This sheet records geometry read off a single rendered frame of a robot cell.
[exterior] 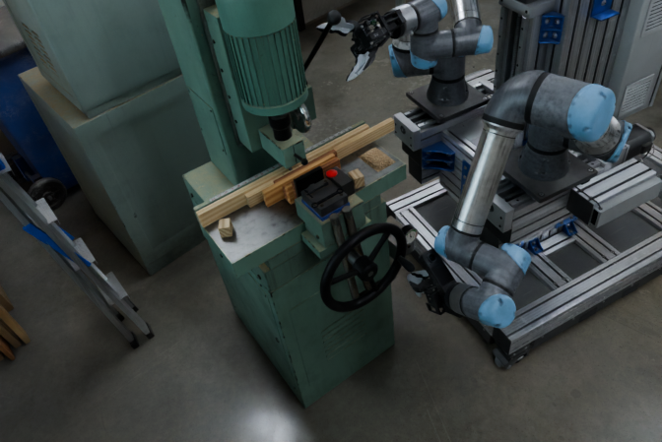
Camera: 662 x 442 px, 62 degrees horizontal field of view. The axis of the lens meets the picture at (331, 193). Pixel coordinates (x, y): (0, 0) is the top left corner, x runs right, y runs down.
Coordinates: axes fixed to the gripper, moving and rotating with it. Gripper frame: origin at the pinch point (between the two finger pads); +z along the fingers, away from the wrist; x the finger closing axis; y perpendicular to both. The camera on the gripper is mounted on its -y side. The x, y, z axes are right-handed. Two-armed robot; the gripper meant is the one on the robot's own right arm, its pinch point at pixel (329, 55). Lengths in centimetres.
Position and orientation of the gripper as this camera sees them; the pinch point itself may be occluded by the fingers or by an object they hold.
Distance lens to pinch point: 139.7
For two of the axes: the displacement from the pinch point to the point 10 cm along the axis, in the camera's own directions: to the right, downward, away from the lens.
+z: -8.1, 4.6, -3.7
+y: 3.1, -1.9, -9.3
